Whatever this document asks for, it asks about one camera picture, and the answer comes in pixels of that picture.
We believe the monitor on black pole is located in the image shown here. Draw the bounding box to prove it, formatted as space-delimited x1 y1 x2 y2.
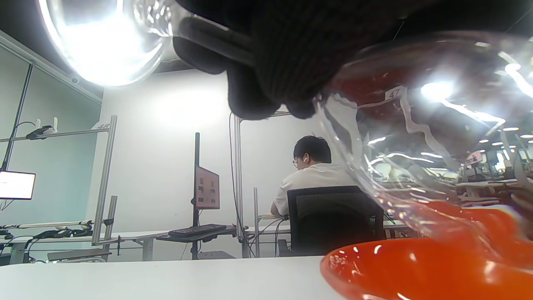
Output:
194 166 220 210

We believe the black keyboard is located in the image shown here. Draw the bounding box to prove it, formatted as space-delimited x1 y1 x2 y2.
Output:
169 224 228 238

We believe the aluminium frame post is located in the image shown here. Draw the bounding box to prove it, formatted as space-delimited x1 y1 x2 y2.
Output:
233 112 292 258

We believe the person's left hand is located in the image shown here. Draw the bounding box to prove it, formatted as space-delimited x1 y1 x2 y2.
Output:
173 0 421 120

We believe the clear wine glass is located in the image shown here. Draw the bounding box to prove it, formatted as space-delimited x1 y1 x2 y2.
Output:
37 0 533 267

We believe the aluminium rail frame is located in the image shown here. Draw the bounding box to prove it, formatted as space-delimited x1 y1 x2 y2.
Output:
0 115 118 246

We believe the black mesh office chair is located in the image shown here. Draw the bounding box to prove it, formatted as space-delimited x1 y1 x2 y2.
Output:
278 185 384 257

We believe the black keyboard stand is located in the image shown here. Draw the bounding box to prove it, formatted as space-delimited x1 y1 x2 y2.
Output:
156 132 250 260

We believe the bright white monitor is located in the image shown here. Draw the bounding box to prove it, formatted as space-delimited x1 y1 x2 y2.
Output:
0 171 36 200

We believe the orange bowl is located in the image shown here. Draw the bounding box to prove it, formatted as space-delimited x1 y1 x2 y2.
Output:
320 200 533 300

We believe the white device with antennas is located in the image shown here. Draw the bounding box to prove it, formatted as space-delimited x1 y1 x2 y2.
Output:
26 117 58 140

